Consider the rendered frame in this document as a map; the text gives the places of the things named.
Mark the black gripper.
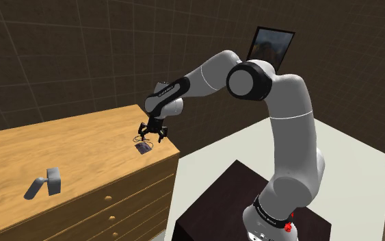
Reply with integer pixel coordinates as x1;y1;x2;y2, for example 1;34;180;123
137;116;169;144

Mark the wooden chest of drawers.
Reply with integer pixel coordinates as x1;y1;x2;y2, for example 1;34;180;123
0;103;181;241

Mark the dark robot stand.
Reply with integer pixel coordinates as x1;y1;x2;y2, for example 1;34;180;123
171;159;332;241

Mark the grey angled block object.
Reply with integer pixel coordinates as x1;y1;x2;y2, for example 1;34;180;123
23;167;62;201

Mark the black framed wall picture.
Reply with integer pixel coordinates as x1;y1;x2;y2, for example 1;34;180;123
245;26;296;73

